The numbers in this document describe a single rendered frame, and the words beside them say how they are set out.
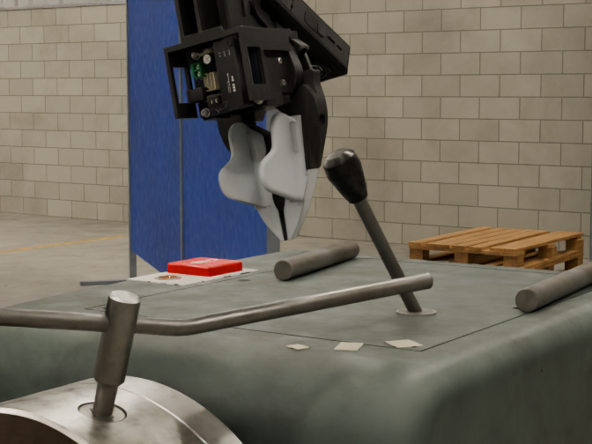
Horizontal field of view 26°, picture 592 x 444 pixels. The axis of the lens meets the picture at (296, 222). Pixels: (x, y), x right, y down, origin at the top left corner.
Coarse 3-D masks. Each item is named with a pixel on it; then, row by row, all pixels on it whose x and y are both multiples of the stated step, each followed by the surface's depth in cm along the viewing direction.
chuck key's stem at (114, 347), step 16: (112, 304) 86; (128, 304) 85; (112, 320) 86; (128, 320) 86; (112, 336) 86; (128, 336) 86; (112, 352) 86; (128, 352) 87; (96, 368) 87; (112, 368) 86; (112, 384) 87; (96, 400) 88; (112, 400) 88; (96, 416) 88; (112, 416) 88
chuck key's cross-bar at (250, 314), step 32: (352, 288) 93; (384, 288) 94; (416, 288) 95; (0, 320) 83; (32, 320) 84; (64, 320) 85; (96, 320) 86; (160, 320) 88; (192, 320) 89; (224, 320) 89; (256, 320) 90
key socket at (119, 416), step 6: (84, 408) 88; (90, 408) 89; (114, 408) 90; (84, 414) 87; (90, 414) 88; (114, 414) 88; (120, 414) 89; (102, 420) 87; (108, 420) 87; (114, 420) 87; (120, 420) 88
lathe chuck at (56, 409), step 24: (96, 384) 94; (0, 408) 88; (24, 408) 87; (48, 408) 87; (72, 408) 88; (120, 408) 90; (144, 408) 90; (0, 432) 88; (24, 432) 86; (48, 432) 85; (72, 432) 84; (96, 432) 85; (120, 432) 86; (144, 432) 87; (168, 432) 88; (192, 432) 90
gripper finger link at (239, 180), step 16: (240, 128) 95; (256, 128) 96; (240, 144) 95; (256, 144) 96; (240, 160) 94; (256, 160) 96; (224, 176) 93; (240, 176) 94; (256, 176) 95; (224, 192) 92; (240, 192) 94; (256, 192) 95; (256, 208) 96; (272, 208) 95; (272, 224) 95
